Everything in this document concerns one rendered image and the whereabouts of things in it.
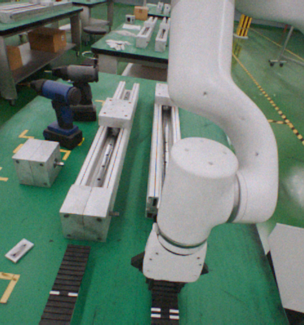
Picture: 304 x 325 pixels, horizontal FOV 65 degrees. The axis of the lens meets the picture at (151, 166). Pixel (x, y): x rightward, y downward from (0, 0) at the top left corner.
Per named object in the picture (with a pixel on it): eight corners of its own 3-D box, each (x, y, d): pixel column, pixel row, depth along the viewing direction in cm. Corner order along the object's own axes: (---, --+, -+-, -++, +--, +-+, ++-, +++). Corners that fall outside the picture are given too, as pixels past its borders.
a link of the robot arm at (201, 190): (208, 202, 41) (155, 200, 40) (234, 136, 33) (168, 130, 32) (222, 246, 34) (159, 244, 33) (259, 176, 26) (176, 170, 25)
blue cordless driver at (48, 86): (74, 151, 85) (68, 91, 72) (28, 136, 89) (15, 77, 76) (86, 142, 91) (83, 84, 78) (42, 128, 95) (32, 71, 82)
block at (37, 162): (59, 188, 70) (54, 163, 64) (19, 184, 70) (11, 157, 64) (70, 167, 78) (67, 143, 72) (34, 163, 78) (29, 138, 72)
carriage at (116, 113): (128, 136, 87) (130, 118, 83) (98, 132, 86) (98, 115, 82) (133, 116, 100) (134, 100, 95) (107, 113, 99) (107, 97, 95)
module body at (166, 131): (181, 222, 66) (187, 200, 61) (144, 217, 65) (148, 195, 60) (173, 104, 129) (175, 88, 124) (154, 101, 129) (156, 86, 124)
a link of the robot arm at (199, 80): (259, 38, 41) (252, 218, 39) (165, 25, 39) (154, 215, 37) (297, -1, 32) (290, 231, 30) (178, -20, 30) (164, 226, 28)
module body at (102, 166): (111, 214, 65) (112, 191, 60) (75, 209, 65) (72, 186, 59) (137, 99, 128) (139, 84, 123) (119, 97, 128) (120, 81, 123)
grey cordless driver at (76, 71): (99, 122, 104) (98, 70, 91) (50, 121, 100) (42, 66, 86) (99, 114, 110) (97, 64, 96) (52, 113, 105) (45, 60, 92)
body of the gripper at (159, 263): (148, 246, 35) (141, 283, 42) (216, 254, 36) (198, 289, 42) (150, 208, 41) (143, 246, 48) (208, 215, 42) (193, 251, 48)
